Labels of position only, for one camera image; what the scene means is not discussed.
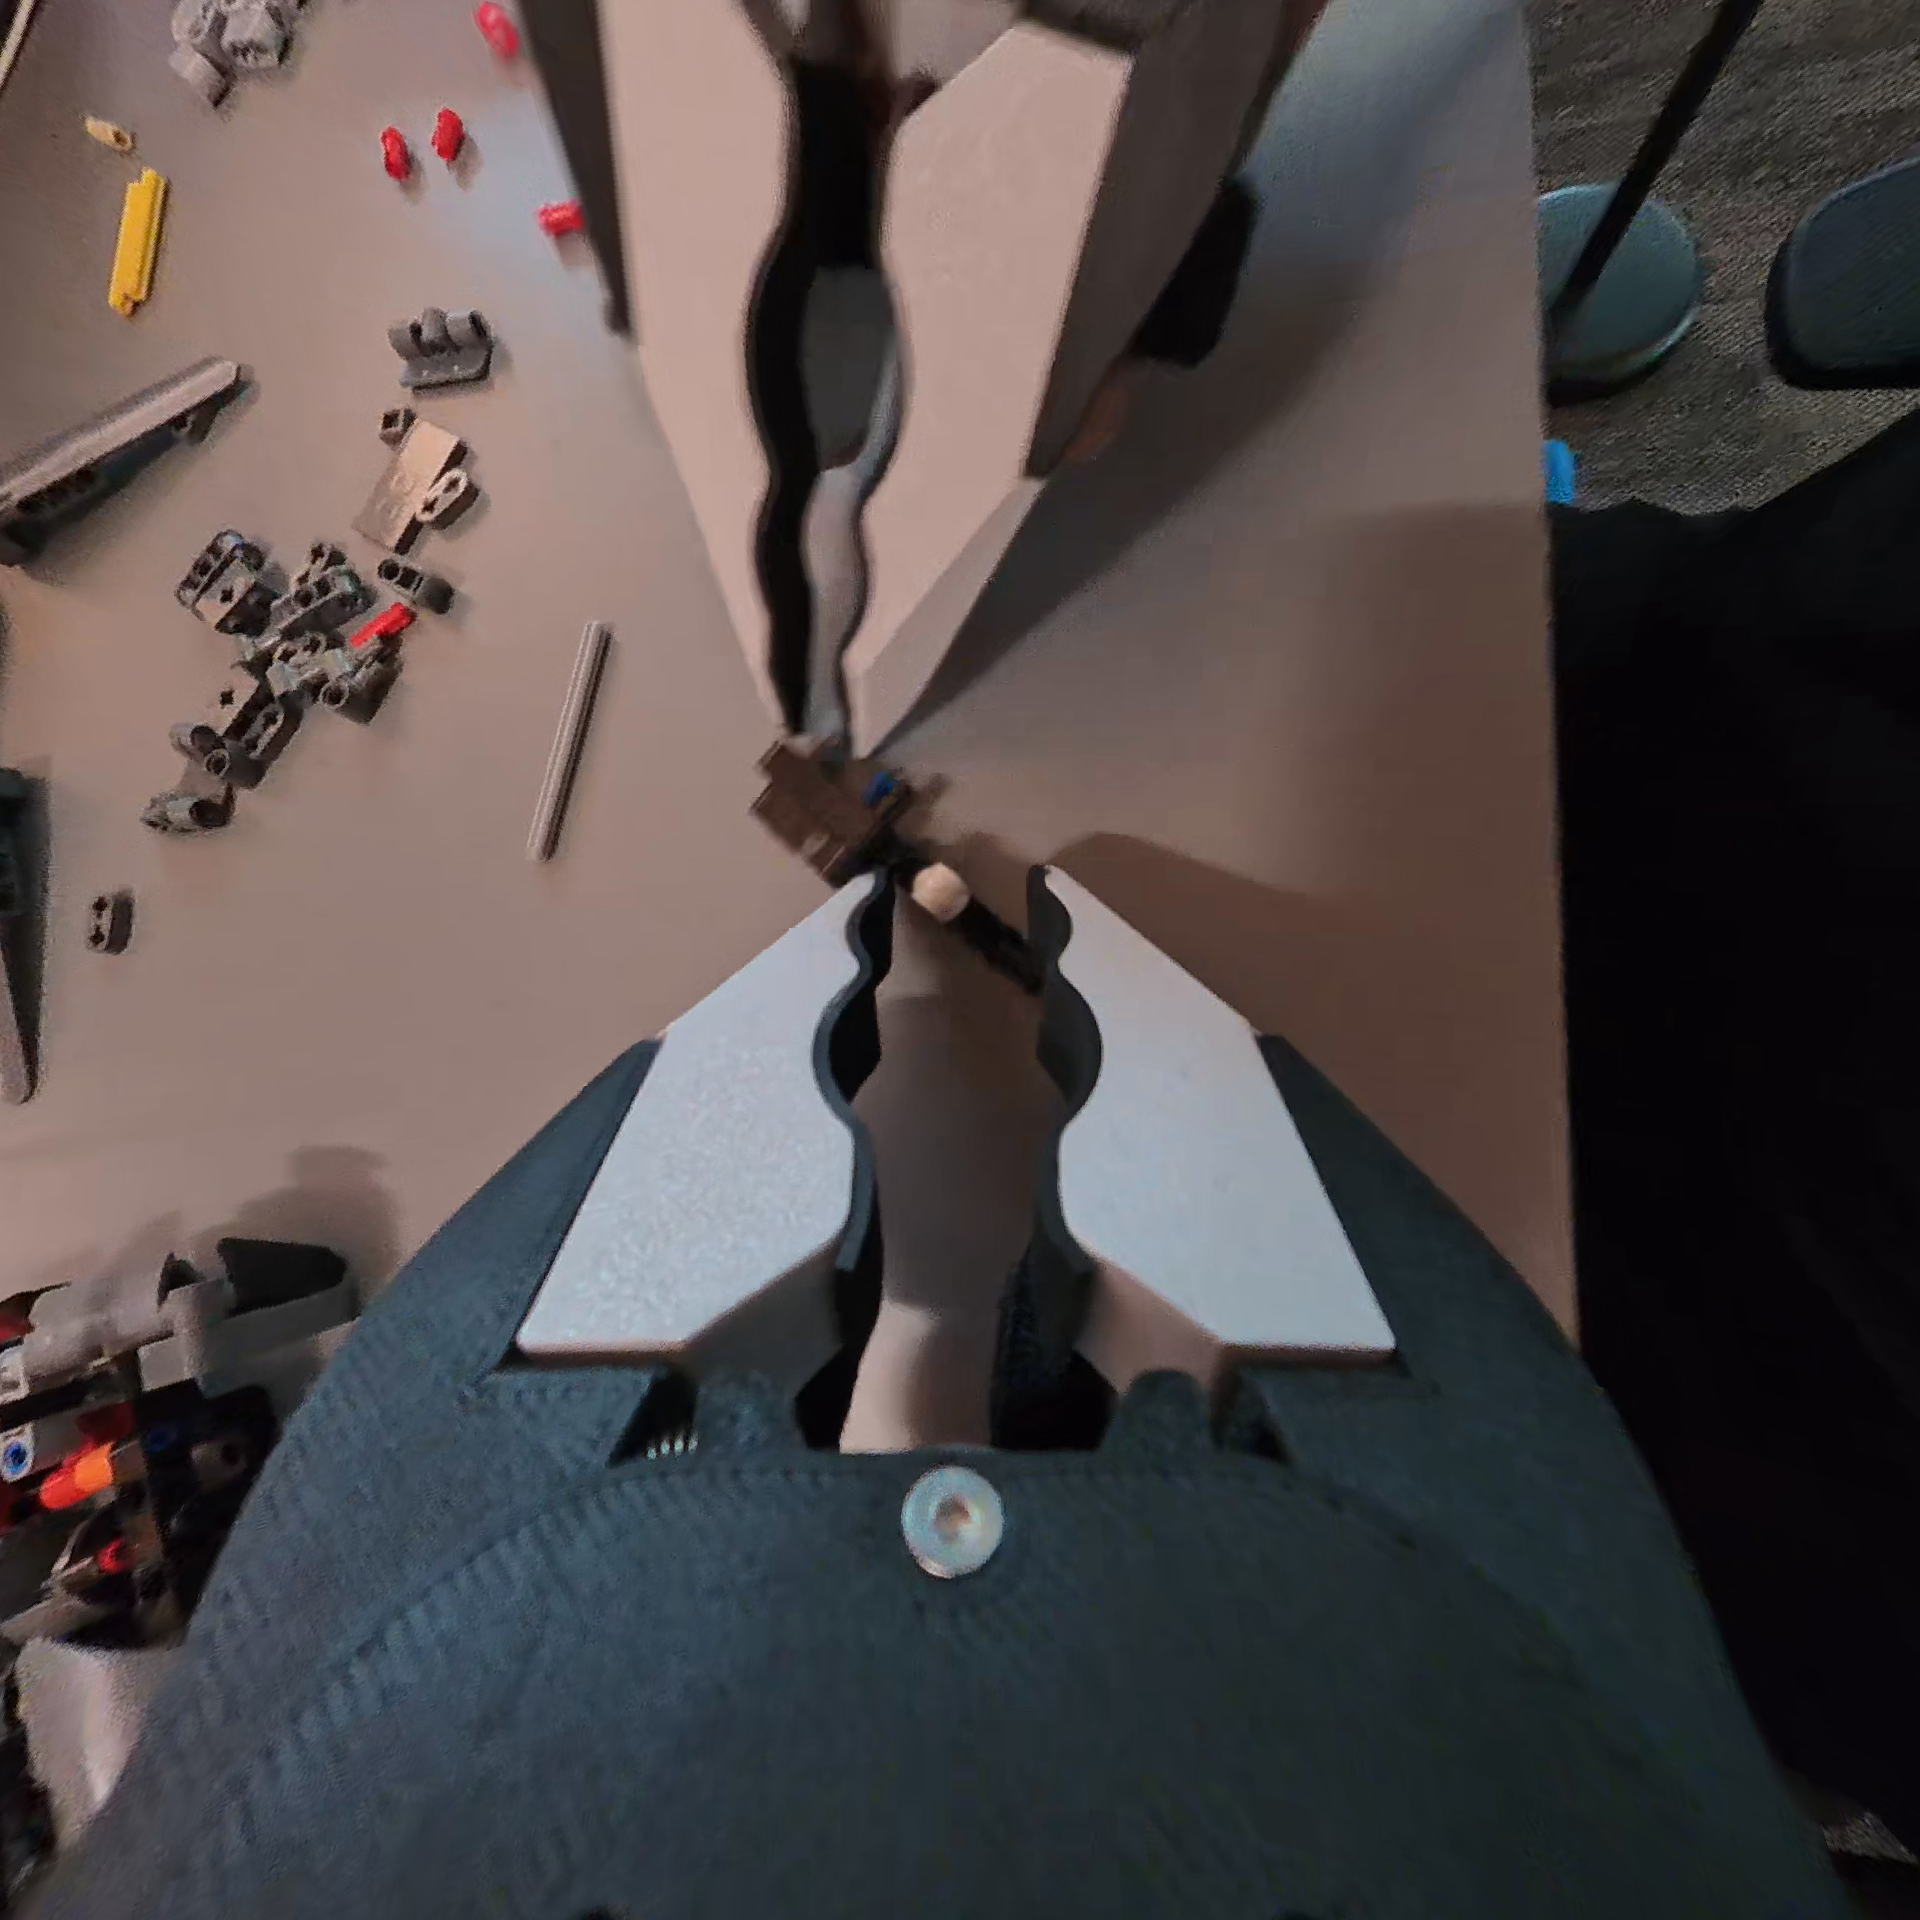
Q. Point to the small dark toy brick assembly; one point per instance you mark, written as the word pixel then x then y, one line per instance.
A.
pixel 832 820

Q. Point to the long dark toy beam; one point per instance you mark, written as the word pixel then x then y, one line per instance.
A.
pixel 15 931

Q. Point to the red toy pin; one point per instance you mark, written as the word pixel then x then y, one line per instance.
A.
pixel 394 153
pixel 447 133
pixel 561 219
pixel 497 28

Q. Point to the small tan toy pin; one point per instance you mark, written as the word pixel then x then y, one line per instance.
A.
pixel 109 133

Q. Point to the long grey toy panel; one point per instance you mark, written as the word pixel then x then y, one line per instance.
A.
pixel 113 443

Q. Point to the white sheet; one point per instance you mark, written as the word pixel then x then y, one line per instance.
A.
pixel 89 1724

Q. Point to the dark grey toy connector brick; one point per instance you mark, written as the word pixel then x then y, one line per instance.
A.
pixel 442 349

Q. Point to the grey flat toy panel brick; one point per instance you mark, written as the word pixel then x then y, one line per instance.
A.
pixel 411 489

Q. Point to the large toy brick model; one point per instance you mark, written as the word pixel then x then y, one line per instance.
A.
pixel 135 1425

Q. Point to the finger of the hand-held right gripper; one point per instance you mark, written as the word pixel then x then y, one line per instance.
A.
pixel 1019 270
pixel 691 300

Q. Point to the small dark toy connector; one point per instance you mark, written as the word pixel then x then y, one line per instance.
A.
pixel 111 922

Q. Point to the stand with round base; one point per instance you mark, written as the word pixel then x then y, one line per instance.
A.
pixel 1613 284

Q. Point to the heap of dark grey toy bricks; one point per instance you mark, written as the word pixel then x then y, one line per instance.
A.
pixel 294 661

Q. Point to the dark clothing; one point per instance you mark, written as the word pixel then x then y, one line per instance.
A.
pixel 1741 1051

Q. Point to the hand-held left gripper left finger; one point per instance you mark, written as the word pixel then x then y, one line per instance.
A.
pixel 704 1201

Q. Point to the grey toy axle rod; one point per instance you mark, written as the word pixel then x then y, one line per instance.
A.
pixel 570 739

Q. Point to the yellow toy beam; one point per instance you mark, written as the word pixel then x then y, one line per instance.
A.
pixel 137 241

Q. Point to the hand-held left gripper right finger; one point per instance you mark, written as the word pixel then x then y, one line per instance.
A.
pixel 1200 1185

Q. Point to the small blue object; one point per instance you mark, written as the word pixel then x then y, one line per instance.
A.
pixel 1562 474

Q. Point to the grey toy gear block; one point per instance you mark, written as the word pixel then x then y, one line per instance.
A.
pixel 233 38

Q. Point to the dark chair base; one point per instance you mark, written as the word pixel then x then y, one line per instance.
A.
pixel 1853 284

